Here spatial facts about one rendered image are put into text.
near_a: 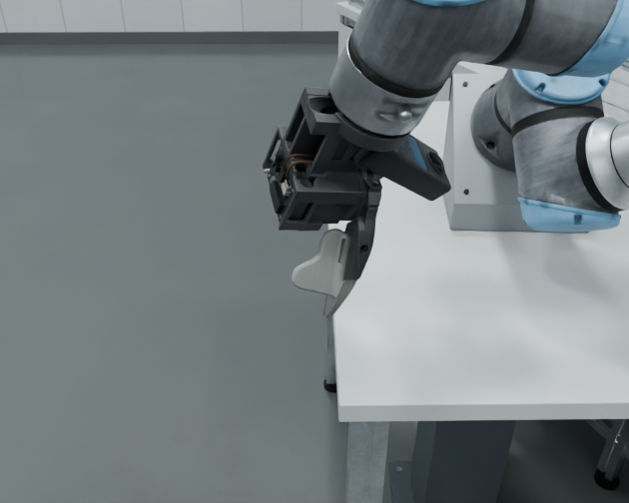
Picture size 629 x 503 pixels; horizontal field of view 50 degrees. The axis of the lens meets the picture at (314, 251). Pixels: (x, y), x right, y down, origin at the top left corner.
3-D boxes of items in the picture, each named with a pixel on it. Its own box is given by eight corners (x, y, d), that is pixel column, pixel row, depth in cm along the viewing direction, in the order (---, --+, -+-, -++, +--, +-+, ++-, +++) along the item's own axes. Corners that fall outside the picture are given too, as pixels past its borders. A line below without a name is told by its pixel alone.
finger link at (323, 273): (279, 318, 61) (290, 222, 58) (337, 314, 63) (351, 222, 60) (291, 333, 58) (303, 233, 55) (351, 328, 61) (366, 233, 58)
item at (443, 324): (338, 422, 78) (338, 405, 76) (321, 113, 152) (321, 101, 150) (935, 416, 78) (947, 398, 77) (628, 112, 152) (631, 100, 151)
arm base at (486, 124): (466, 167, 104) (480, 145, 95) (473, 77, 107) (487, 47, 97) (565, 176, 104) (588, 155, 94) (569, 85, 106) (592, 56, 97)
